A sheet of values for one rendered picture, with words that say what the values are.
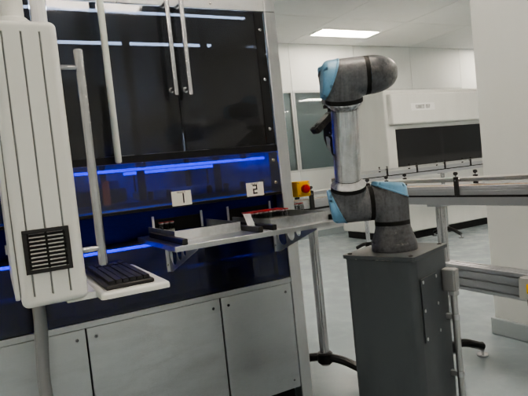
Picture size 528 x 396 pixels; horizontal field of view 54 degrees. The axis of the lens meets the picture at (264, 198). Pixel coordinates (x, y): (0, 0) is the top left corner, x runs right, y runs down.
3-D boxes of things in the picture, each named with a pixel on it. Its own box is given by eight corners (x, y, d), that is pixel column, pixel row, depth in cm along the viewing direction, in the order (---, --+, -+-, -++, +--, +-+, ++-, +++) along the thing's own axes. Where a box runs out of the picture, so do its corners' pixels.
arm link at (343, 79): (376, 226, 170) (371, 57, 149) (331, 231, 170) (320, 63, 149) (369, 211, 181) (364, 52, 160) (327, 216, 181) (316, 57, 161)
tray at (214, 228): (148, 235, 213) (148, 227, 213) (207, 226, 225) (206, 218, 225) (175, 241, 183) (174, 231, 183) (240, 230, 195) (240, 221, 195)
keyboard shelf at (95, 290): (53, 284, 179) (53, 277, 179) (134, 270, 192) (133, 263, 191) (71, 309, 139) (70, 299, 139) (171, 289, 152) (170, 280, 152)
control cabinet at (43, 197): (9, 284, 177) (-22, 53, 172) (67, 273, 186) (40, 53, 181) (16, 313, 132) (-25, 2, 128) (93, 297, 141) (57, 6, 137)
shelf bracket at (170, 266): (167, 272, 208) (163, 240, 207) (174, 270, 209) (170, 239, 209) (197, 284, 178) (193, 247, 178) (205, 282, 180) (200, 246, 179)
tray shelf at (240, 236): (137, 241, 210) (137, 237, 210) (284, 218, 243) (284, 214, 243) (175, 252, 168) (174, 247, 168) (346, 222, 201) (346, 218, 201)
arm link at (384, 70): (408, 50, 149) (375, 56, 197) (370, 54, 150) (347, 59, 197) (410, 90, 152) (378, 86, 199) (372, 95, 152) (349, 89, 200)
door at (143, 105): (64, 160, 191) (45, -1, 188) (184, 151, 213) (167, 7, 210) (64, 159, 191) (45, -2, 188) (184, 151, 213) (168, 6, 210)
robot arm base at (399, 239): (425, 245, 174) (423, 216, 174) (405, 254, 163) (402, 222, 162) (385, 244, 184) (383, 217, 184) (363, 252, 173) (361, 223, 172)
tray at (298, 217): (232, 225, 221) (232, 216, 220) (284, 217, 233) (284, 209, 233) (271, 229, 191) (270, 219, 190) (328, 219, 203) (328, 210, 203)
